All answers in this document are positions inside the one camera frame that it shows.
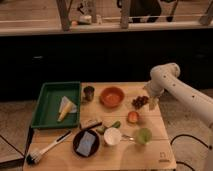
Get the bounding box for dark red grape bunch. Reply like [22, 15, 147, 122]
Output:
[132, 96, 149, 110]

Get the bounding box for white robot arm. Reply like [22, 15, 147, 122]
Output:
[144, 63, 213, 171]

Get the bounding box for white measuring cup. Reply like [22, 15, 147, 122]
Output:
[103, 127, 132, 146]

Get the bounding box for small metal cup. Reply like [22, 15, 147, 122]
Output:
[83, 86, 95, 101]

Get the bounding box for red orange tomato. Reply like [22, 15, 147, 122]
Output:
[127, 111, 139, 124]

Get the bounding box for green apple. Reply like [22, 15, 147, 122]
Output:
[135, 128, 152, 145]

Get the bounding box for orange bowl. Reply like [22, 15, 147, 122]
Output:
[100, 86, 125, 108]

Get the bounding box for green vegetable piece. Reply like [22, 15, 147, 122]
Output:
[96, 120, 122, 135]

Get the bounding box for wooden block eraser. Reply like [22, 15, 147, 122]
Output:
[80, 118, 102, 130]

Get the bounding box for blue sponge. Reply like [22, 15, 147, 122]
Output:
[77, 131, 95, 156]

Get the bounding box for black plate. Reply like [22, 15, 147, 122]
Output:
[73, 130, 100, 157]

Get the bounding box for white cloth in tray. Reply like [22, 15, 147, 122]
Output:
[59, 96, 77, 113]

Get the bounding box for person in dark clothes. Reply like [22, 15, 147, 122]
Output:
[130, 0, 162, 23]

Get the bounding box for green plastic tray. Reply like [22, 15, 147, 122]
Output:
[31, 82, 81, 129]

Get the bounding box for small items on ledge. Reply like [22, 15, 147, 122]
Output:
[71, 15, 92, 26]

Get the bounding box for black cable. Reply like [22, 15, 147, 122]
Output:
[170, 133, 213, 171]

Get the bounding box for wooden railing post middle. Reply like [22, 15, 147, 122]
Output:
[120, 0, 131, 29]

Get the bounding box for wooden railing post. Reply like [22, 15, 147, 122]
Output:
[120, 0, 131, 29]
[56, 0, 73, 31]

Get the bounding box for wooden railing post left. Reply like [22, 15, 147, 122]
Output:
[56, 0, 73, 31]

